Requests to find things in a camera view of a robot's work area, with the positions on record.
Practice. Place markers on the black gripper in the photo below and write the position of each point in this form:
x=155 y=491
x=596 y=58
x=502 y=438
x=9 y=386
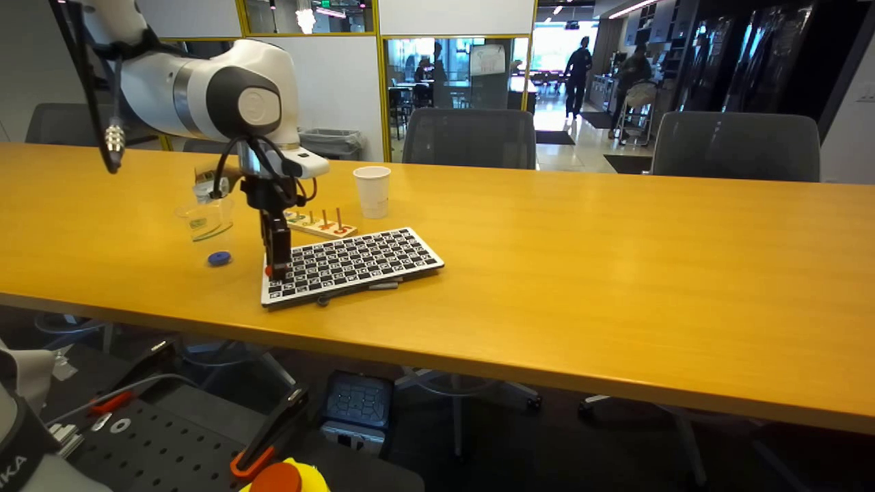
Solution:
x=272 y=189

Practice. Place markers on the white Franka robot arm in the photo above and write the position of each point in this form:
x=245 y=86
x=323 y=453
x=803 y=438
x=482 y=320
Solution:
x=182 y=92

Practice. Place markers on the white paper cup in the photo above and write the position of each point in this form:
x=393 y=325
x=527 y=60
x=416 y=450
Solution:
x=374 y=192

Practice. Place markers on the wooden number peg board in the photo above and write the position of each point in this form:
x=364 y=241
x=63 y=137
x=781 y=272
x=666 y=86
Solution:
x=323 y=222

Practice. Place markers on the black white checker calibration board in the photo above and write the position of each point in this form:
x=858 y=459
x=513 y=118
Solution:
x=364 y=263

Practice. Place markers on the grey office chair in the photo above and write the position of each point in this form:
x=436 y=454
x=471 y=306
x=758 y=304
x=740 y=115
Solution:
x=736 y=142
x=469 y=137
x=59 y=125
x=337 y=142

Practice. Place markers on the black orange bar clamp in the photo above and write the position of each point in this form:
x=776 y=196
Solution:
x=270 y=438
x=152 y=358

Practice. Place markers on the yellow framed glass partition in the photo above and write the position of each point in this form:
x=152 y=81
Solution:
x=383 y=92

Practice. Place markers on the grey mesh box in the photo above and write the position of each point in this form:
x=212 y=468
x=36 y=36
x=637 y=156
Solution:
x=356 y=410

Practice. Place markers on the black perforated breadboard plate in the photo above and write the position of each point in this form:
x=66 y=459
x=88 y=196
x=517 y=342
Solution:
x=173 y=446

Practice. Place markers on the yellow red emergency stop button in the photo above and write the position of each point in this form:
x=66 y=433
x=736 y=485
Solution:
x=287 y=479

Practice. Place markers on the small silver washer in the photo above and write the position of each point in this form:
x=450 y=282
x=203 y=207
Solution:
x=122 y=425

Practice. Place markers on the black office chair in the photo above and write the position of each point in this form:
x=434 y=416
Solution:
x=457 y=399

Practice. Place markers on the person in dark clothes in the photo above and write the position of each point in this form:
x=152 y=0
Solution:
x=579 y=78
x=632 y=78

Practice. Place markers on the dark office chair base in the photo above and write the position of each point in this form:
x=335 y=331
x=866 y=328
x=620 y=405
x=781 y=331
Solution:
x=689 y=446

